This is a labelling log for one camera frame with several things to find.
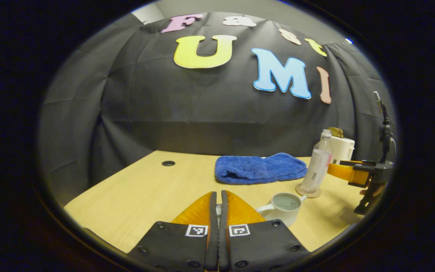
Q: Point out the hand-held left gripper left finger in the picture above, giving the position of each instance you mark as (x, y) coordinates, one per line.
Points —
(213, 226)

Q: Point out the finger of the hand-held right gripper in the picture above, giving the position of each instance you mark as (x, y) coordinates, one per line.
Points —
(357, 177)

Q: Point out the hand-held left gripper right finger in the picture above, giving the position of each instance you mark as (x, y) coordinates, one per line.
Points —
(223, 226)

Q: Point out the white teacup lid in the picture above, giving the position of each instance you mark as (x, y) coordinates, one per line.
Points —
(218, 209)

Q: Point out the clear plastic water bottle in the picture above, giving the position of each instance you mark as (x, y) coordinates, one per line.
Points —
(317, 166)

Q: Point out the round brown coaster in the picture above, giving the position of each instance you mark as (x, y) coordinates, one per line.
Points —
(315, 194)

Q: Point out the white ceramic teacup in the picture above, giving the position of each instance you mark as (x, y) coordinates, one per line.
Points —
(281, 215)

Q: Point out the white toaster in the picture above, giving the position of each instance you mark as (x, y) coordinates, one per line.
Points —
(344, 149)

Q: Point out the brown bread slice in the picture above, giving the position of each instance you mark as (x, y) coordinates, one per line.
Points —
(333, 132)
(340, 132)

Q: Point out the blue towel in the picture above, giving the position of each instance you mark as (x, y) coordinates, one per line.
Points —
(259, 168)

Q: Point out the black backdrop cloth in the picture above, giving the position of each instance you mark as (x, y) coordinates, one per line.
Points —
(164, 105)

